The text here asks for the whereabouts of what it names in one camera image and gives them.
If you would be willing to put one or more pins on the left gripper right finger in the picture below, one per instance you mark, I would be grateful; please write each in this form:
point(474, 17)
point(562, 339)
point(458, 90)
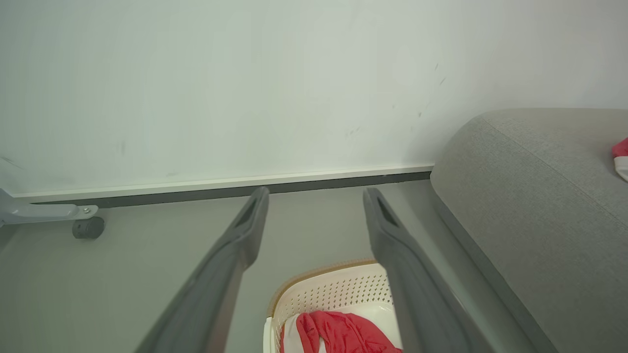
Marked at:
point(412, 284)

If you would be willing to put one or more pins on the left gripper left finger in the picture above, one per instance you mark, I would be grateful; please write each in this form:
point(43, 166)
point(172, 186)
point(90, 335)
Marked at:
point(216, 294)

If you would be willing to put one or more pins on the red jersey with number print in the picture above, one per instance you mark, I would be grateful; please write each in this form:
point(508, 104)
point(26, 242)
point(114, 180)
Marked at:
point(343, 333)

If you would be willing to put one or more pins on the white garment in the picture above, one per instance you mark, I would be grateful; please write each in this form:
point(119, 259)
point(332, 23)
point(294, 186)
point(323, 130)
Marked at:
point(623, 169)

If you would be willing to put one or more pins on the plain red garment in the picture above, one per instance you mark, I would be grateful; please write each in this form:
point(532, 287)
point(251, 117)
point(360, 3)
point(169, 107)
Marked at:
point(622, 148)

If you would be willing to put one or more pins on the grey fabric sofa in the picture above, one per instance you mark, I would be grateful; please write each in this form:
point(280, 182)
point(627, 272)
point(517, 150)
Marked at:
point(539, 206)

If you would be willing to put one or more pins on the cream perforated laundry basket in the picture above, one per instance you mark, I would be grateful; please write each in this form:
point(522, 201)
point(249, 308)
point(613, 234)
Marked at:
point(333, 289)

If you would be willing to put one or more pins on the black caster wheel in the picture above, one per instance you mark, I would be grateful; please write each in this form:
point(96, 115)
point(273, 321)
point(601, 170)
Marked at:
point(88, 228)

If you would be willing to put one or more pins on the grey metal stand leg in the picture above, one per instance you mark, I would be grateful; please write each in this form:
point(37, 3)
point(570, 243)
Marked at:
point(34, 212)

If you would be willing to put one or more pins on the white wall baseboard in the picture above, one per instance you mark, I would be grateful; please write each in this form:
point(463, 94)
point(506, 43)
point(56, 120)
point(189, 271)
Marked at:
point(196, 189)

